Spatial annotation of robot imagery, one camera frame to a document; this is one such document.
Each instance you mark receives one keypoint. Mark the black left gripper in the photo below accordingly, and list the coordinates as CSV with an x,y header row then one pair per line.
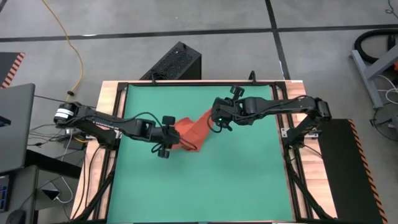
x,y
166,137

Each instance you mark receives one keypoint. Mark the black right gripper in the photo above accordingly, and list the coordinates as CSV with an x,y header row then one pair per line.
x,y
228,110

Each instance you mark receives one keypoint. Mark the orange towel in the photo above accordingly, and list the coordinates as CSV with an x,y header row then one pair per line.
x,y
194,130

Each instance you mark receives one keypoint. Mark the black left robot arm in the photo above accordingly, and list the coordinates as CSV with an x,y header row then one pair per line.
x,y
102,124

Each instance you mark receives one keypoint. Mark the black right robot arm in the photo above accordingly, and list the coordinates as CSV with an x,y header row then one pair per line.
x,y
280,105

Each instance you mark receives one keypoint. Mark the black clamp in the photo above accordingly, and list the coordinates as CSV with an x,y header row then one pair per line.
x,y
252,77
153,77

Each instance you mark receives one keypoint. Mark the black computer tower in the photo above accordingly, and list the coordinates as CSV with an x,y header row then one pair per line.
x,y
177,62

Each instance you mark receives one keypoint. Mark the green table mat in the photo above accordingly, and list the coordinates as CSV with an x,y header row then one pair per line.
x,y
264,211

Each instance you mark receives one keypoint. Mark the white phone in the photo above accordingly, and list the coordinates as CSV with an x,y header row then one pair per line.
x,y
51,195

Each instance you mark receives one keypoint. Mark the large black orange-striped floor mat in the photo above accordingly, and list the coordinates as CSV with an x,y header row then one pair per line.
x,y
345,174

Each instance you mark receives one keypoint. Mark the grey metal stand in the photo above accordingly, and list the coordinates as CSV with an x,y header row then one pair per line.
x,y
365,73

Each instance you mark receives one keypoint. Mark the grey desk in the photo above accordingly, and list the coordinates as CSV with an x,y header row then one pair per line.
x,y
26,186

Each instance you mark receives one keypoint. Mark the grey laptop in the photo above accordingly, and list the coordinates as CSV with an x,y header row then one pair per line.
x,y
15,130

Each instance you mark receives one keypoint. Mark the small black blue object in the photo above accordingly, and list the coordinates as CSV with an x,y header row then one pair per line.
x,y
3,121

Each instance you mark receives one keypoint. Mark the black computer mouse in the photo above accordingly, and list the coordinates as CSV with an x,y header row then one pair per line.
x,y
16,217

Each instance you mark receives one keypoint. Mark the keypad device with blue keys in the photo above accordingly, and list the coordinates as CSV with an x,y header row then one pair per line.
x,y
3,193

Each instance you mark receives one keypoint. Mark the small black orange-striped floor mat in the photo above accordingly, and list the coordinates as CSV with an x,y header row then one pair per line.
x,y
7,67

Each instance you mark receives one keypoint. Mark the black metal table frame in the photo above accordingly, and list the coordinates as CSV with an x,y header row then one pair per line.
x,y
202,83

